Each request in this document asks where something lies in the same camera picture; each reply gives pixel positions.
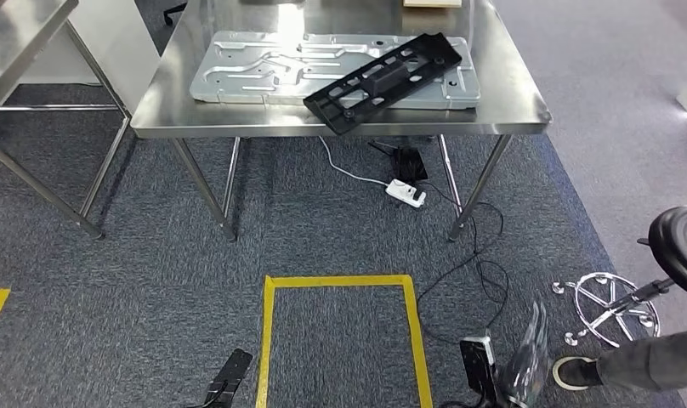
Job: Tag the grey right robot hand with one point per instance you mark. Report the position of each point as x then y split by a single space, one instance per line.
526 366

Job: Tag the black plastic panel part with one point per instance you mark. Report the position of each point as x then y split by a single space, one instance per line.
388 79

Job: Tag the stainless steel workbench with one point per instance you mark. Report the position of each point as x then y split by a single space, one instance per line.
169 118

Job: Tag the person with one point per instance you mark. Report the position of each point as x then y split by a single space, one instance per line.
647 360

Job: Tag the black stool with chrome base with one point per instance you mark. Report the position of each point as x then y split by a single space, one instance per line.
681 248

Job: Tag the white power strip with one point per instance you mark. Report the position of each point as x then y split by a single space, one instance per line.
402 191

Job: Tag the black floor socket box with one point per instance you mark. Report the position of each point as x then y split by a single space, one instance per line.
411 163

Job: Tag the pale wooden board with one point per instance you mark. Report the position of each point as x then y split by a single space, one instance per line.
431 3

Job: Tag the stamped grey metal panel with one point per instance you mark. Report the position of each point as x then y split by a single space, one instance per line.
236 84

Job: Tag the stainless steel side table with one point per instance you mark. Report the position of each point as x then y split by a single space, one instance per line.
17 28

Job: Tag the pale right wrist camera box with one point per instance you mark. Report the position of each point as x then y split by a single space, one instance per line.
476 341

